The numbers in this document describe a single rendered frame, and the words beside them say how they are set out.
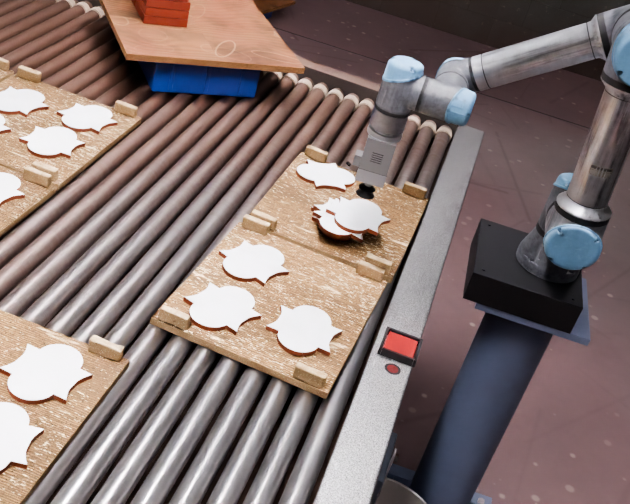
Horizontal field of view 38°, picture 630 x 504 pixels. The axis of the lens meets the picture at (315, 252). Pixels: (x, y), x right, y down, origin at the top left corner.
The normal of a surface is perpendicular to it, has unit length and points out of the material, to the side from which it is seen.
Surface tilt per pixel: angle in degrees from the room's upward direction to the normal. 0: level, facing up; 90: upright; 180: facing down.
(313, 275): 0
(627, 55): 84
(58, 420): 0
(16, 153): 0
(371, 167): 90
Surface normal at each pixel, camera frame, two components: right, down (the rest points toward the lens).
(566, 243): -0.27, 0.61
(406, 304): 0.24, -0.81
